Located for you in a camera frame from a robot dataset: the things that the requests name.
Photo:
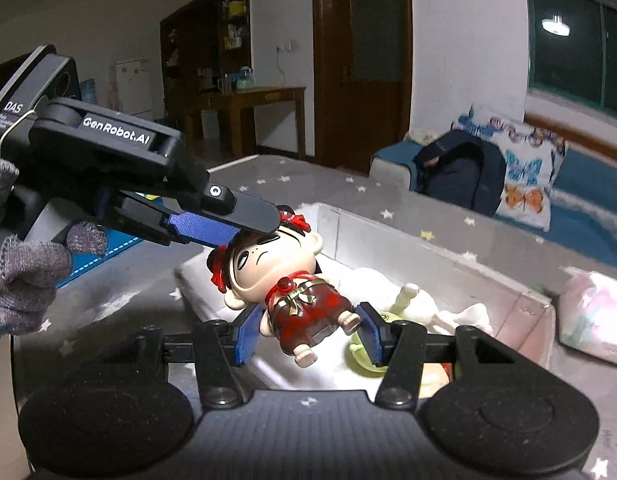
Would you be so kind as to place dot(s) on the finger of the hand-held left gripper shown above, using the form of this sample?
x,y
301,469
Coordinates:
x,y
138,217
198,227

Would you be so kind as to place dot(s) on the red dress doll figure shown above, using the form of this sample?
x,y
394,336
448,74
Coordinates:
x,y
273,270

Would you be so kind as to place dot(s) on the butterfly print pillow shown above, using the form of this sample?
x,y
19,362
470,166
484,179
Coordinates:
x,y
528,170

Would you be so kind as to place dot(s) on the brown wooden door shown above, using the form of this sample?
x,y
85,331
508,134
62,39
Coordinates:
x,y
361,60

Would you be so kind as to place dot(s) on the star print tablecloth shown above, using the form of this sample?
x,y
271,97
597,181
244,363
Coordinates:
x,y
338,187

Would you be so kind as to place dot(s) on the pink white tissue pack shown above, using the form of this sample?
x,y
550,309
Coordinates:
x,y
598,315

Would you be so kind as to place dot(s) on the blue box with yellow dots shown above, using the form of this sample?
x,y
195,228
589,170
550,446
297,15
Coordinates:
x,y
88,265

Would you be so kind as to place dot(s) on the grey cardboard box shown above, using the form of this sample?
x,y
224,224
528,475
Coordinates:
x,y
438,265

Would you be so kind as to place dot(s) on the dark blue backpack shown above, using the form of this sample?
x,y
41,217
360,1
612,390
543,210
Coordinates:
x,y
463,170

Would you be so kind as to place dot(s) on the white wall socket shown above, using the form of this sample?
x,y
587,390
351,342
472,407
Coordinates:
x,y
284,47

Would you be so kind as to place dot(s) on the person's left hand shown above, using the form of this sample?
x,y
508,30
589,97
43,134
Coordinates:
x,y
28,280

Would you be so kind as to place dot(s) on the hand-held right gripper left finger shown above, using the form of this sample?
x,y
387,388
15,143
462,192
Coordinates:
x,y
249,335

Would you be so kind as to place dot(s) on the light green container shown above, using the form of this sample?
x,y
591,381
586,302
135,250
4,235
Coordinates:
x,y
245,80

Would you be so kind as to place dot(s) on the white plush toy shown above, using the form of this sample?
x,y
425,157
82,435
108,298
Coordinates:
x,y
438,310

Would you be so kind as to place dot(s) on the blue sofa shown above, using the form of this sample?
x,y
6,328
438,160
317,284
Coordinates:
x,y
588,210

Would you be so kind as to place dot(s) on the red round plastic toy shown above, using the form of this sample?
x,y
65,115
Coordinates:
x,y
447,370

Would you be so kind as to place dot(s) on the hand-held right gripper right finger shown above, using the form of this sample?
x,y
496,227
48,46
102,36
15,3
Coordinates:
x,y
372,335

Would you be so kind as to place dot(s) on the white fridge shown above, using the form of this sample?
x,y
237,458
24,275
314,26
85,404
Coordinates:
x,y
134,90

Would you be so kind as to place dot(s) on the wooden desk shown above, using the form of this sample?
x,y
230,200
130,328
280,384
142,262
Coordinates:
x,y
253,97

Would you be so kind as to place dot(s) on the dark wooden cabinet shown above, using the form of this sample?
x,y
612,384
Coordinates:
x,y
198,50

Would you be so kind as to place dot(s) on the green framed window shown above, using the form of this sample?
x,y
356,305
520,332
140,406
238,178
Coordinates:
x,y
578,50

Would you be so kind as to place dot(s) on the green plastic toy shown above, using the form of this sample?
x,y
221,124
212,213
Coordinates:
x,y
358,355

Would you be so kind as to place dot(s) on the peanut shaped toy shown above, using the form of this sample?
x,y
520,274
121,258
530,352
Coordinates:
x,y
433,380

